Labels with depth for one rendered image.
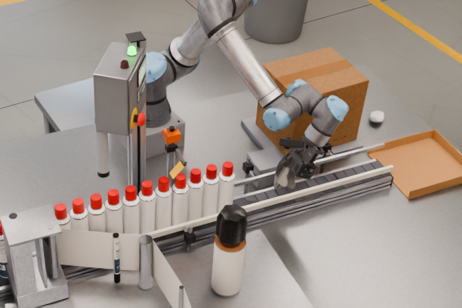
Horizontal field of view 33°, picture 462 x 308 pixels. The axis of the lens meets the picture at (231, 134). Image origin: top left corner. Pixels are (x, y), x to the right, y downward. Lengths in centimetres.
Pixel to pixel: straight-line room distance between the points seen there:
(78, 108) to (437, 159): 136
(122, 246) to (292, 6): 297
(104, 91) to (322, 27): 338
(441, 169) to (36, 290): 150
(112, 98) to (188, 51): 65
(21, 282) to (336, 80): 127
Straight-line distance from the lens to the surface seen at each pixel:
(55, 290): 222
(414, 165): 289
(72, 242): 222
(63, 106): 302
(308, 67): 277
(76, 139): 286
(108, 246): 221
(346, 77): 276
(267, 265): 236
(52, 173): 272
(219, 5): 235
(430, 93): 484
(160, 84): 266
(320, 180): 266
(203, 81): 316
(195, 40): 261
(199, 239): 246
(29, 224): 210
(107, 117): 211
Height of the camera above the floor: 261
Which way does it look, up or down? 38 degrees down
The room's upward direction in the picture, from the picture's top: 5 degrees clockwise
